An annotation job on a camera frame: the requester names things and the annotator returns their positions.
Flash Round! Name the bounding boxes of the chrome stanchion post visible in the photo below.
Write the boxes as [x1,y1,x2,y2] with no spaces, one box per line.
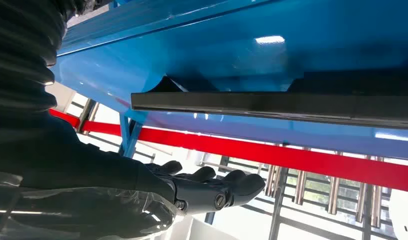
[355,155,369,224]
[294,147,309,206]
[327,151,342,216]
[265,163,281,198]
[371,156,384,229]

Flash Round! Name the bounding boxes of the red barrier belt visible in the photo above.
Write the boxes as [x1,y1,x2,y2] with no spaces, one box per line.
[49,108,408,194]

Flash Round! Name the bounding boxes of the blue metal shelf rack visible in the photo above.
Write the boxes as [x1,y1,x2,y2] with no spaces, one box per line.
[51,0,408,162]

